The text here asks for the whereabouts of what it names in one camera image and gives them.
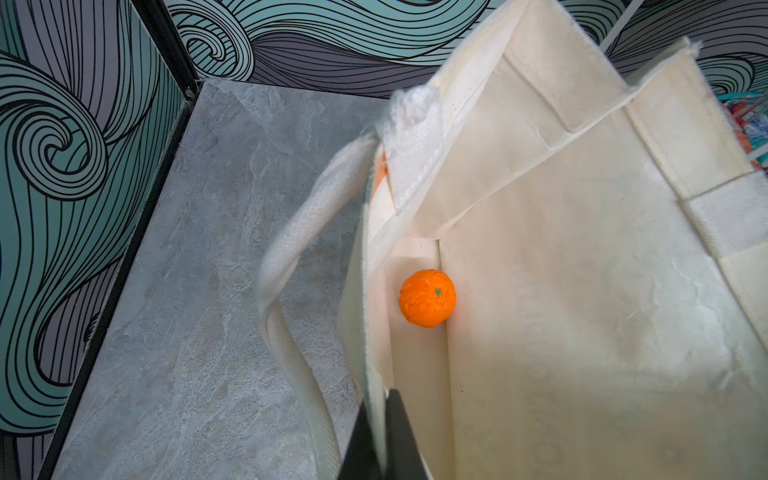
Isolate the white wooden two-tier shelf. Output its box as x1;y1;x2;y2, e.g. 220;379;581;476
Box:
599;0;644;53

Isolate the teal red candy bag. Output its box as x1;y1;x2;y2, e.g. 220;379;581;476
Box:
717;91;767;174

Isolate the cream canvas grocery bag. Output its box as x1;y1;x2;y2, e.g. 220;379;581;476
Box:
257;1;767;479

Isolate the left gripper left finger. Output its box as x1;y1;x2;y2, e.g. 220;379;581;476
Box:
337;403;381;480

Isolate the orange mandarin fruit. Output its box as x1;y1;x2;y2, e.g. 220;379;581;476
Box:
398;269;457;328

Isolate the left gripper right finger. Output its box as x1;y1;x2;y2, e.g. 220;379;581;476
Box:
385;389;428;480

